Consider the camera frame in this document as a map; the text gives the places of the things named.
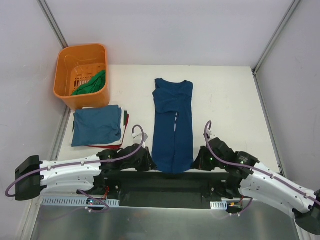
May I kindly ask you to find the slotted cable duct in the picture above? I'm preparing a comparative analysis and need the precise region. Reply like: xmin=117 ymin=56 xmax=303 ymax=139
xmin=41 ymin=196 xmax=104 ymax=208
xmin=210 ymin=200 xmax=228 ymax=211

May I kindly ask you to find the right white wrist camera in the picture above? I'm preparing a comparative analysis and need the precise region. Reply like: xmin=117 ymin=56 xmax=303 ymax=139
xmin=205 ymin=129 xmax=213 ymax=139

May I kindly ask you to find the folded light blue t shirt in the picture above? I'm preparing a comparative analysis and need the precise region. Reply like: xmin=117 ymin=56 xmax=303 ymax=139
xmin=71 ymin=105 xmax=123 ymax=147

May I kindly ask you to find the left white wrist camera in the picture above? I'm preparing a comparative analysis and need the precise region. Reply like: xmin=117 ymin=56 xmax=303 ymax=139
xmin=132 ymin=133 xmax=148 ymax=148

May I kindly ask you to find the folded red t shirt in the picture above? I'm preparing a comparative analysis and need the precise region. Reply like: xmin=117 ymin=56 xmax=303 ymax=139
xmin=86 ymin=112 xmax=131 ymax=151

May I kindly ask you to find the aluminium rail frame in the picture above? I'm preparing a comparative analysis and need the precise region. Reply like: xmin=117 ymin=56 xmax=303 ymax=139
xmin=31 ymin=176 xmax=301 ymax=201

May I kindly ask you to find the dark blue t shirt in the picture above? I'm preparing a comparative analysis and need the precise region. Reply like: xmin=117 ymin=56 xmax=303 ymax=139
xmin=151 ymin=78 xmax=194 ymax=174

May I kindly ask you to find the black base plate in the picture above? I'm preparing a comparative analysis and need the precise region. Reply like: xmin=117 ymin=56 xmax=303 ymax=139
xmin=86 ymin=169 xmax=242 ymax=209

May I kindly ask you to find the orange plastic basket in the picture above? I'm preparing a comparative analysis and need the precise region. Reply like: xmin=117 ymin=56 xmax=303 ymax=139
xmin=53 ymin=43 xmax=110 ymax=110

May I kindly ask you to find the left slotted cable duct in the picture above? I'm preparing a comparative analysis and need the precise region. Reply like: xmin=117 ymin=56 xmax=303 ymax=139
xmin=41 ymin=196 xmax=104 ymax=208

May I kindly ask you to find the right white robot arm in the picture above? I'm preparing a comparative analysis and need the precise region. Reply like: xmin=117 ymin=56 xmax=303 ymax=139
xmin=192 ymin=137 xmax=320 ymax=235

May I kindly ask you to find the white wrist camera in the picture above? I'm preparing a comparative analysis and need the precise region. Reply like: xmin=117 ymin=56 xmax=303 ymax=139
xmin=205 ymin=129 xmax=213 ymax=139
xmin=132 ymin=133 xmax=148 ymax=148

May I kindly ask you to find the folded white t shirt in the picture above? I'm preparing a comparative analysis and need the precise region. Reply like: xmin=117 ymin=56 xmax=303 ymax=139
xmin=68 ymin=106 xmax=128 ymax=148

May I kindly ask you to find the folded green t shirt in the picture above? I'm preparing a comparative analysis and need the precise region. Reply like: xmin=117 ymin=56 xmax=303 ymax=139
xmin=123 ymin=110 xmax=128 ymax=126

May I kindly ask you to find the right slotted cable duct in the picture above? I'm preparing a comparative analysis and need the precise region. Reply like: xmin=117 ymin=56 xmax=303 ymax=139
xmin=210 ymin=200 xmax=228 ymax=211

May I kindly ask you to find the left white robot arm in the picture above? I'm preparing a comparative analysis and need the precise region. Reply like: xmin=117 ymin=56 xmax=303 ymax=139
xmin=14 ymin=144 xmax=157 ymax=201

